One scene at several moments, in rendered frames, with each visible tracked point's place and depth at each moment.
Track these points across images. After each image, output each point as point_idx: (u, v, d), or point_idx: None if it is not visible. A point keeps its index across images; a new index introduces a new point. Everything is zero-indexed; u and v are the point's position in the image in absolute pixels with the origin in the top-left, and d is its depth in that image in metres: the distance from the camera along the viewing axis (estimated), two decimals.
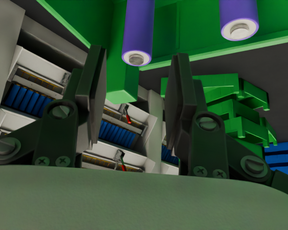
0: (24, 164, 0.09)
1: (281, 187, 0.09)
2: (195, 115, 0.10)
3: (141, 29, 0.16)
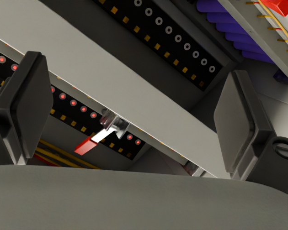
0: None
1: None
2: (274, 138, 0.10)
3: None
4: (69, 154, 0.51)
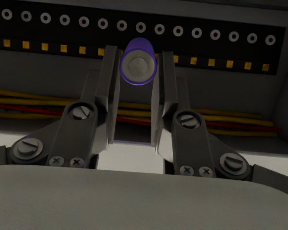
0: (44, 166, 0.09)
1: (261, 182, 0.09)
2: (175, 114, 0.10)
3: None
4: None
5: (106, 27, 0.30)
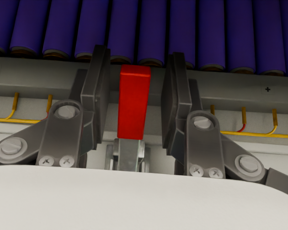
0: (30, 164, 0.09)
1: (275, 185, 0.09)
2: (189, 115, 0.10)
3: None
4: None
5: None
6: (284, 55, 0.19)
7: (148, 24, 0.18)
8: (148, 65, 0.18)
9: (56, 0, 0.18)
